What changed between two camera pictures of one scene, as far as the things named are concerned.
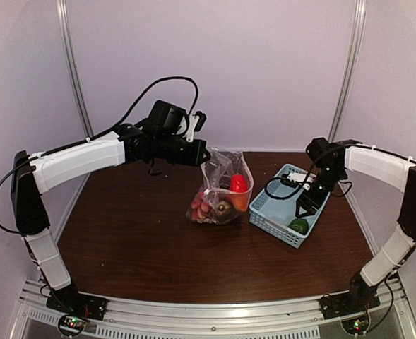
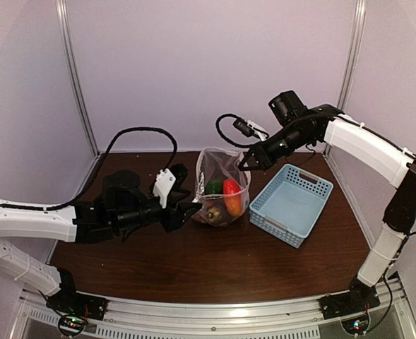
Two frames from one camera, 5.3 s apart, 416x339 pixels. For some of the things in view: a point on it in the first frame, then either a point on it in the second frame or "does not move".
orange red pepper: [239, 191] → [233, 197]
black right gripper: [312, 210] → [265, 158]
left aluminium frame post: [70, 58] does not move
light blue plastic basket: [277, 204] does not move
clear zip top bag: [229, 188] does not move
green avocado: [300, 225] → [214, 187]
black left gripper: [194, 159] → [174, 219]
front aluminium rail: [284, 320] does not move
